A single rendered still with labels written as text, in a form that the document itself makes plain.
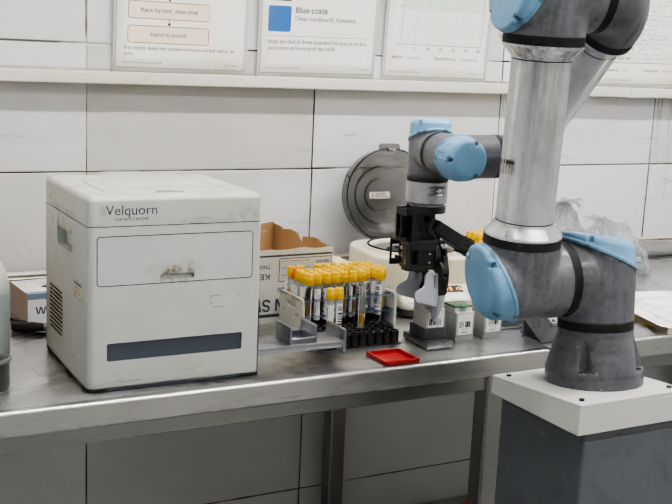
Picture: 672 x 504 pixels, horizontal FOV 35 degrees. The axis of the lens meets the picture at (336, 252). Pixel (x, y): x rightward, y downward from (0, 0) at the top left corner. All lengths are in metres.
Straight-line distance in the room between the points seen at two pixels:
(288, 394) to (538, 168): 0.55
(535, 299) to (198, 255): 0.52
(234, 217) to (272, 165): 0.73
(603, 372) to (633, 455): 0.13
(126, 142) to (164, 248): 0.66
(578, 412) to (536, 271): 0.21
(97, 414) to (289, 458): 1.03
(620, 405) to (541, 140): 0.40
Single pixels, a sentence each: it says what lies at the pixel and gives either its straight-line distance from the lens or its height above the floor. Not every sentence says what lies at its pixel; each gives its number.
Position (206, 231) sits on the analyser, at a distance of 1.65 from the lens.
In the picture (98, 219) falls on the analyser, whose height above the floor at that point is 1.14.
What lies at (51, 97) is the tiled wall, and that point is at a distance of 2.21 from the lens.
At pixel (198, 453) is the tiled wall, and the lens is 2.48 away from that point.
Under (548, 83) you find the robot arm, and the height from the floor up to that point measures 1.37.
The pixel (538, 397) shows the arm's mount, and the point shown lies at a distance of 1.62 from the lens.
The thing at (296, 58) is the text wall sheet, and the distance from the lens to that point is 2.38.
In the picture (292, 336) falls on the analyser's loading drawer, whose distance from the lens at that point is 1.82.
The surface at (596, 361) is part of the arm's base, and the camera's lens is 1.63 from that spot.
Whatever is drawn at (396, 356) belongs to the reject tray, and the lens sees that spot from 1.87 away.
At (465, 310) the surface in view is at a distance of 2.00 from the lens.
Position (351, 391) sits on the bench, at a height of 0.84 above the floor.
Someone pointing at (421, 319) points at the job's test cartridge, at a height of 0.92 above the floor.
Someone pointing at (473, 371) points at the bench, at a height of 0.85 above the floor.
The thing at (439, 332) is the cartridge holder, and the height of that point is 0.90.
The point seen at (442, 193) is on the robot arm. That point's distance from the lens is 1.89.
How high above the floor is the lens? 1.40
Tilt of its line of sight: 11 degrees down
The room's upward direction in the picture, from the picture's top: 3 degrees clockwise
